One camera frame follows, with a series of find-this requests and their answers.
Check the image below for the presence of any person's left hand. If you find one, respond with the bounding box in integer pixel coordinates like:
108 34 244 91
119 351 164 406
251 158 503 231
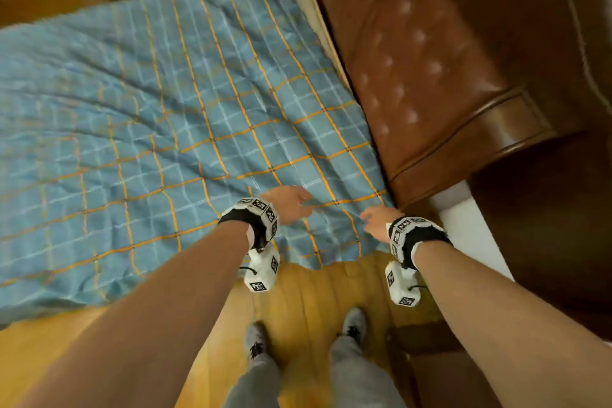
260 185 314 226

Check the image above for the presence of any person's right hand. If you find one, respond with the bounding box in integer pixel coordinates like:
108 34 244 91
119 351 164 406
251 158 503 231
359 205 405 245

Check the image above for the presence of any blue plaid bed sheet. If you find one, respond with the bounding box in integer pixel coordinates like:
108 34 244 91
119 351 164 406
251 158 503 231
0 0 395 323

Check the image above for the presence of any pale patterned mattress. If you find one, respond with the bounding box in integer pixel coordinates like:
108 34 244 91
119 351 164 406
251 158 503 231
275 0 354 93

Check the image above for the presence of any person's left forearm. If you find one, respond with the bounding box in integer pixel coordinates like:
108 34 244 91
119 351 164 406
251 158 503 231
18 221 252 408

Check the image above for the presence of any person's right forearm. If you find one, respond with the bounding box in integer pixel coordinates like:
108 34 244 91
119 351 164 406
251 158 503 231
413 240 612 408

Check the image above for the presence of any person's right shoe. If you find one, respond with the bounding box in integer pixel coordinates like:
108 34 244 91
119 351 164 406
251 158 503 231
342 307 368 344

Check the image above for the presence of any person's shoe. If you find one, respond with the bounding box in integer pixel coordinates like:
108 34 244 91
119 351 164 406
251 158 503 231
342 307 368 344
244 321 268 365

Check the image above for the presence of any person's left shoe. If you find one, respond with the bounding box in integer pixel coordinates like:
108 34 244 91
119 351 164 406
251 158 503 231
244 321 268 365

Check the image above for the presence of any person's right leg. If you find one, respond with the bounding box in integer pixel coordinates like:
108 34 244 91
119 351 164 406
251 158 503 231
330 335 407 408

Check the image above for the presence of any person's leg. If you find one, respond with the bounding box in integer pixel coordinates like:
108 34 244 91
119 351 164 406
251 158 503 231
224 354 283 408
330 335 407 408

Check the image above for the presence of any person's left leg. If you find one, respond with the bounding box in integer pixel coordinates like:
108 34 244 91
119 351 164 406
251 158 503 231
224 354 283 408

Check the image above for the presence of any white black marker wrist camera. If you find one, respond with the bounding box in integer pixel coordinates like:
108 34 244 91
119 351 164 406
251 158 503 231
384 216 453 308
217 197 282 294

